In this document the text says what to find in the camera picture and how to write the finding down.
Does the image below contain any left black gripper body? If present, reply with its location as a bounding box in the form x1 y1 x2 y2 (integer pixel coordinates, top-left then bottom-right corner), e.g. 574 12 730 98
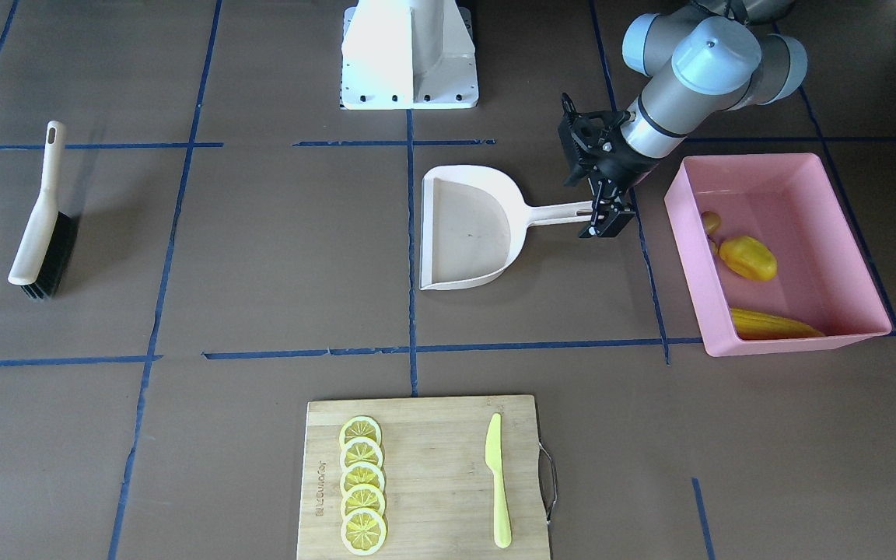
586 139 660 195

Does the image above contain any tan toy ginger root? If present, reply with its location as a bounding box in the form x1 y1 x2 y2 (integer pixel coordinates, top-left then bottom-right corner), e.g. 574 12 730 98
701 212 722 256

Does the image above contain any yellow toy potato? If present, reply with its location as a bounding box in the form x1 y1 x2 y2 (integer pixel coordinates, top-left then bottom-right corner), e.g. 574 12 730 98
718 236 779 282

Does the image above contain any beige plastic dustpan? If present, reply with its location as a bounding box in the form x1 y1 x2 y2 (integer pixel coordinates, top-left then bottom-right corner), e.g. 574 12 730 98
419 164 593 291

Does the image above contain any yellow toy corn cob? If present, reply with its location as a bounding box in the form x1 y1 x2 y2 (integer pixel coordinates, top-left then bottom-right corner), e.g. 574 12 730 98
729 307 825 341

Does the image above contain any white hand brush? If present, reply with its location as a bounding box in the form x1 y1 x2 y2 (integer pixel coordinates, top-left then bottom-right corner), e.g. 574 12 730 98
8 120 78 300

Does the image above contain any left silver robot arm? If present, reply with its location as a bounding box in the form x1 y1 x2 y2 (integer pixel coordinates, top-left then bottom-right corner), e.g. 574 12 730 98
558 1 808 238

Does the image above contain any pink plastic bin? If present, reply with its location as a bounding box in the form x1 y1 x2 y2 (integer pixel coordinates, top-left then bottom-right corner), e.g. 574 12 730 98
664 153 891 357

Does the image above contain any yellow-green plastic knife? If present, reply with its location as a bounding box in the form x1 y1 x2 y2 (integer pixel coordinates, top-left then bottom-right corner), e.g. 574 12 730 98
484 412 513 549

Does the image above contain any wooden cutting board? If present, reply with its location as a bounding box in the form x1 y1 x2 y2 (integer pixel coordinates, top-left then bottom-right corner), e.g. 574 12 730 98
296 396 551 559

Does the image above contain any lemon slice one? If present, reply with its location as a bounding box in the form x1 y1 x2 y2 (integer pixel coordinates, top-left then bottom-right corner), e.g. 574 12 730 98
338 415 383 446

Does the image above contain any lemon slice two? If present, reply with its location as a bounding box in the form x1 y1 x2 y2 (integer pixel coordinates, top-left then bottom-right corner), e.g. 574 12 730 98
339 436 384 469

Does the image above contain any lemon slice three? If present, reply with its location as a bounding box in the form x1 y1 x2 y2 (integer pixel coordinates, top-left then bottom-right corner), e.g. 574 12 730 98
339 461 387 494

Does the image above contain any lemon slice four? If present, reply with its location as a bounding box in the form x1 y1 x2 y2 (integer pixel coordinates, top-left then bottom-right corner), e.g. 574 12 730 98
339 485 387 516

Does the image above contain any lemon slice five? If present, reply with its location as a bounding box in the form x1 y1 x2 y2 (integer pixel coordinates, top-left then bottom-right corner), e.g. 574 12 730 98
339 508 388 556

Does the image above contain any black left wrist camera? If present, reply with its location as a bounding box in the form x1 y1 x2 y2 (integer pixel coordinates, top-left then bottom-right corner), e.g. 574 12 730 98
558 93 630 187

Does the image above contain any white central pedestal column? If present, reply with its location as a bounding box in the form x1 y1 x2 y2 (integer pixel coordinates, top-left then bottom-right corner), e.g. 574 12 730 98
339 1 480 110

